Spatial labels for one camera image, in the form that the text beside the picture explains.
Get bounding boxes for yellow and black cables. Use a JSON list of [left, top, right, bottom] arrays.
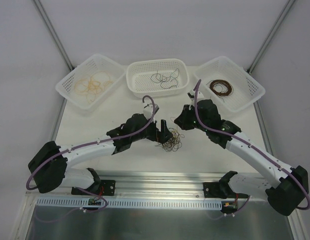
[[154, 116, 185, 153]]

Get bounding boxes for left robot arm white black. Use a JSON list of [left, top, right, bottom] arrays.
[[26, 113, 173, 195]]

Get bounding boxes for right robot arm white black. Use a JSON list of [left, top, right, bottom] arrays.
[[174, 99, 310, 216]]

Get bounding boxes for white right basket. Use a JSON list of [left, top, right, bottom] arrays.
[[193, 56, 266, 114]]

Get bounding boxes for white middle perforated basket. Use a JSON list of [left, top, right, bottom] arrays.
[[126, 58, 190, 98]]

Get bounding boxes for white left basket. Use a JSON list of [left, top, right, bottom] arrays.
[[55, 54, 126, 112]]

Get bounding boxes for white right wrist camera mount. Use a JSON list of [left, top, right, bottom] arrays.
[[187, 90, 205, 110]]

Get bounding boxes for grey-black cables in middle basket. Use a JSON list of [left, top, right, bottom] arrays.
[[149, 67, 181, 90]]

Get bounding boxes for brown cable coil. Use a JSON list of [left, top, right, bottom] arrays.
[[206, 79, 235, 103]]

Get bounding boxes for aluminium frame rail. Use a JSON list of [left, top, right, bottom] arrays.
[[26, 168, 222, 198]]

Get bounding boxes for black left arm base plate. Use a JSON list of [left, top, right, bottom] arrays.
[[71, 179, 116, 196]]

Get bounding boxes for yellow cables in left basket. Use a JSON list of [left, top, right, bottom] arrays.
[[73, 71, 115, 105]]

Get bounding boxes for white slotted cable duct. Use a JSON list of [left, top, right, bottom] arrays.
[[36, 196, 222, 211]]

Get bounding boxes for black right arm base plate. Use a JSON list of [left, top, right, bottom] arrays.
[[202, 181, 248, 199]]

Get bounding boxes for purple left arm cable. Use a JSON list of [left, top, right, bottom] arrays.
[[25, 95, 157, 216]]

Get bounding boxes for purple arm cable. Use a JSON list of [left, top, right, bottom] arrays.
[[25, 95, 157, 216], [193, 79, 310, 217]]

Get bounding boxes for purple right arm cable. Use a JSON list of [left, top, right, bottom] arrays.
[[193, 79, 310, 217]]

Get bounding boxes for right aluminium corner post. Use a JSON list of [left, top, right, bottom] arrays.
[[247, 0, 298, 75]]

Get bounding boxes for aluminium corner post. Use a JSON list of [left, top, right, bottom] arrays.
[[31, 0, 75, 71], [247, 0, 298, 75]]

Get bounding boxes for left aluminium corner post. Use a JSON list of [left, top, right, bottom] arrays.
[[31, 0, 75, 71]]

